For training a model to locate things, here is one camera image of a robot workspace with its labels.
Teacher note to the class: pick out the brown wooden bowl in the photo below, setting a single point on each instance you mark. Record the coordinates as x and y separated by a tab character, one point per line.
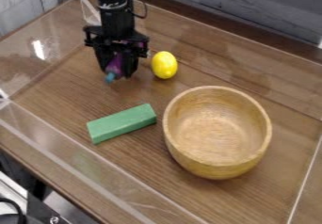
216	131

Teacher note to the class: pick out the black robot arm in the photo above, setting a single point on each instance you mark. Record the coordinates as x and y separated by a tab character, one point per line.
118	43

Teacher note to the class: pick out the black metal bracket with bolt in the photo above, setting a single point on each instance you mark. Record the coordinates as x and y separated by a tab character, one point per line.
43	213

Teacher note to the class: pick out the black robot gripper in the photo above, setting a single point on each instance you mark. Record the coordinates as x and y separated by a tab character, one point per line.
111	34

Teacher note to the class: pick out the yellow toy lemon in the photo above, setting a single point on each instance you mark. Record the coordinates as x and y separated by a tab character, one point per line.
164	65

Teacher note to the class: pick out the green rectangular block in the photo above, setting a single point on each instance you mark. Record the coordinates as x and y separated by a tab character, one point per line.
122	123

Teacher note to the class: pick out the clear acrylic tray wall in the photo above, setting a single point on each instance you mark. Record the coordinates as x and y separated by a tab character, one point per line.
126	181

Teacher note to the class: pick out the purple toy eggplant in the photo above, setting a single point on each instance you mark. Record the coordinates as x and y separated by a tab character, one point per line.
114	72

